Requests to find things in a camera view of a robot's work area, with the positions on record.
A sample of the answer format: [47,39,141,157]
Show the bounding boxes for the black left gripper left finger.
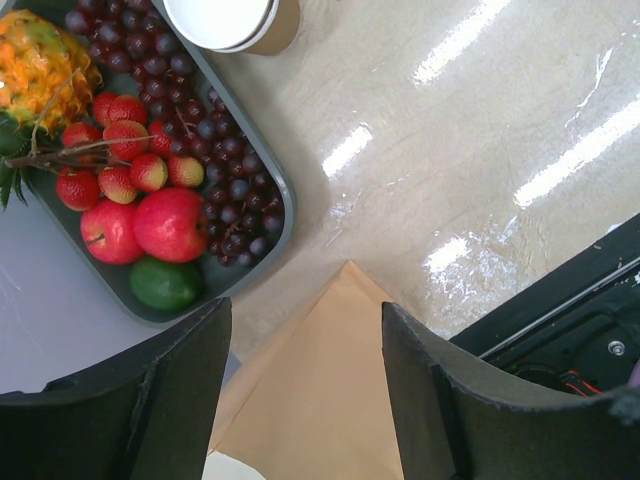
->
[1,298,232,479]

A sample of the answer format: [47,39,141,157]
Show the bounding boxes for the dark green fruit tray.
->
[19,0,297,329]

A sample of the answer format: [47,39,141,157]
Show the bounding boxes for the red lychee fruit cluster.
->
[55,92,204,212]

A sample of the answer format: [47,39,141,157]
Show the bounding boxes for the brown paper takeout bag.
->
[203,262,403,479]

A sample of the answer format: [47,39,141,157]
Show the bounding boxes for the stacked brown paper cups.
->
[163,0,301,56]

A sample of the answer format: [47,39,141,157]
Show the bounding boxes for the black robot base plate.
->
[451,217,639,397]

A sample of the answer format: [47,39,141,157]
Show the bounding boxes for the dark red grape bunch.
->
[65,1,284,267]

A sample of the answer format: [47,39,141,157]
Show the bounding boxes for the orange pineapple fruit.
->
[1,9,106,208]

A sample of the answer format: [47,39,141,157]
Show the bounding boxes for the red apple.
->
[134,187,207,263]
[80,199,144,265]

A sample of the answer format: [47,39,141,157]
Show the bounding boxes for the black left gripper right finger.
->
[382,302,639,479]

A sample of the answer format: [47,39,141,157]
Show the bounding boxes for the green lime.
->
[129,256,204,312]

